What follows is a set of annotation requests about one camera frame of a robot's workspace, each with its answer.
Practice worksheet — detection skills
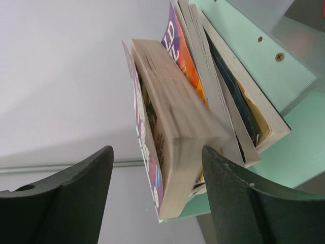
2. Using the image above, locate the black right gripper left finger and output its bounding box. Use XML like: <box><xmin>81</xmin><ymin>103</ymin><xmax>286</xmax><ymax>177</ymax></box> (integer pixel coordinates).
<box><xmin>1</xmin><ymin>146</ymin><xmax>114</xmax><ymax>243</ymax></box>

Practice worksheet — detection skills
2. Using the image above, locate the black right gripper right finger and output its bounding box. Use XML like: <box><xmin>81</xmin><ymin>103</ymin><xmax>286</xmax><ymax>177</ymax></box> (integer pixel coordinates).
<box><xmin>202</xmin><ymin>146</ymin><xmax>324</xmax><ymax>243</ymax></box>

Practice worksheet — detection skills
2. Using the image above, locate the dark blue paperback book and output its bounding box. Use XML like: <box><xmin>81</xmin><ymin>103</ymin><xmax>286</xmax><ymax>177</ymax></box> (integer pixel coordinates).
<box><xmin>198</xmin><ymin>10</ymin><xmax>291</xmax><ymax>153</ymax></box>

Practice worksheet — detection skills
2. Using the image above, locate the purple paperback book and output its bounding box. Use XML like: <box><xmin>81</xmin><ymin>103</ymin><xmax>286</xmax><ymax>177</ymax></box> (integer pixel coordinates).
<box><xmin>124</xmin><ymin>39</ymin><xmax>231</xmax><ymax>222</ymax></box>

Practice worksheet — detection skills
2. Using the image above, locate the Roald Dahl Charlie book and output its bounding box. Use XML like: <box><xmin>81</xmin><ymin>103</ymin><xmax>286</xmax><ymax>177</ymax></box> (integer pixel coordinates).
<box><xmin>161</xmin><ymin>0</ymin><xmax>221</xmax><ymax>196</ymax></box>

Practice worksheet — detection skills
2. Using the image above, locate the dark brown Edward Tulane book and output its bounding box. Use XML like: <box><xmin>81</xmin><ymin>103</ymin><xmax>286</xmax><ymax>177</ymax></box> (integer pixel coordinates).
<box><xmin>174</xmin><ymin>1</ymin><xmax>261</xmax><ymax>168</ymax></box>

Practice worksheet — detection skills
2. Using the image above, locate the mint green wooden cube shelf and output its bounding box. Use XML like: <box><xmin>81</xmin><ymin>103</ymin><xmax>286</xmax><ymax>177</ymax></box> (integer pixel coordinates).
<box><xmin>158</xmin><ymin>0</ymin><xmax>325</xmax><ymax>224</ymax></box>

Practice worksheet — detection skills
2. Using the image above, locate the aluminium left frame post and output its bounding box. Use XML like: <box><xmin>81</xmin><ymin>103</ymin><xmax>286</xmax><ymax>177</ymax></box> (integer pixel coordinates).
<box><xmin>1</xmin><ymin>159</ymin><xmax>144</xmax><ymax>175</ymax></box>

